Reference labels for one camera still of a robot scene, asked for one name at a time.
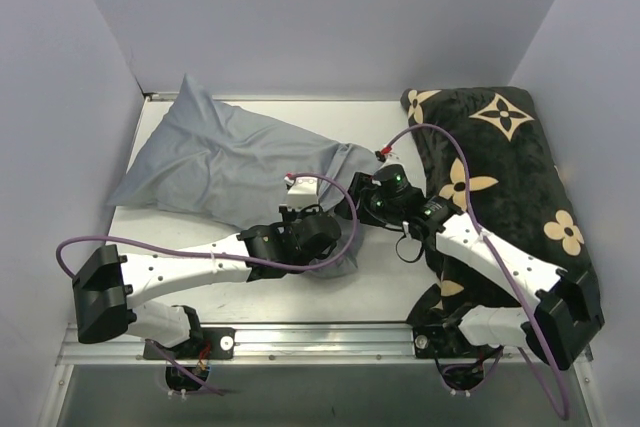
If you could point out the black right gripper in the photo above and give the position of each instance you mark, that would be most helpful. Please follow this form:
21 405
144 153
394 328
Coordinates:
357 195

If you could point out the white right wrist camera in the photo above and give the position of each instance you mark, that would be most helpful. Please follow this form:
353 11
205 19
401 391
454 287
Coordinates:
387 157

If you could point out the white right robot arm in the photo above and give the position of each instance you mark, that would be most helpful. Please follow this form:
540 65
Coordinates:
500 257

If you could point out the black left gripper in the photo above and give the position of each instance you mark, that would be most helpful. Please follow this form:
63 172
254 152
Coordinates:
330 251

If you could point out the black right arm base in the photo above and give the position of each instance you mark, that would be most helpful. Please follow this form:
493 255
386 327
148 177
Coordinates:
434 338

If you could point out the aluminium front rail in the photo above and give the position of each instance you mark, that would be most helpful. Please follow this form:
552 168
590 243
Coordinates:
284 344

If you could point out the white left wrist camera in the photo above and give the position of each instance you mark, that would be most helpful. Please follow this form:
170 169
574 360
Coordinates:
302 192

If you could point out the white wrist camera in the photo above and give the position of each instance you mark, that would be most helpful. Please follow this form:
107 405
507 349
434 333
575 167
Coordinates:
302 192
387 157

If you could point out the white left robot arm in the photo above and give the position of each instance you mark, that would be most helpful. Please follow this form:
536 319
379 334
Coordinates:
116 294

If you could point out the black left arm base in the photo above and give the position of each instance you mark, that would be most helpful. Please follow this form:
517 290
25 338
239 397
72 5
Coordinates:
185 338

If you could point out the grey pillowcase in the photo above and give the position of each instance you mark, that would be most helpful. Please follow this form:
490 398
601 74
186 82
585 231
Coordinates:
209 158

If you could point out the black floral plush pillow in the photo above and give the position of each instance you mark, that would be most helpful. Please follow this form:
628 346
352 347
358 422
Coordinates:
485 147

